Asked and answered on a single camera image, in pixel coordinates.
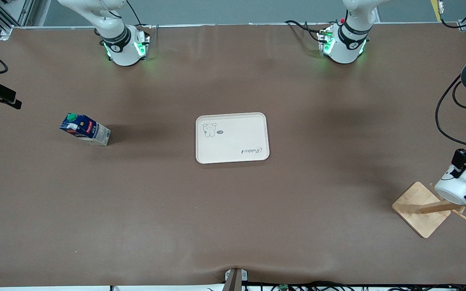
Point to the blue white milk carton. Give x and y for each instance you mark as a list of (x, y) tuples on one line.
[(85, 130)]

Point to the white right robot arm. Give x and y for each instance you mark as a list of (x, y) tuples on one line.
[(121, 50)]

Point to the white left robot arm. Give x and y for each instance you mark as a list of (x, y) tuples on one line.
[(346, 46)]

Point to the cream rabbit print tray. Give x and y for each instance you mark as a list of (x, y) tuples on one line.
[(233, 141)]

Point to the wooden mug tree rack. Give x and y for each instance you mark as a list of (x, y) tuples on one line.
[(419, 210)]

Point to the brown table cover sheet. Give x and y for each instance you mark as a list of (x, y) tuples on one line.
[(233, 226)]

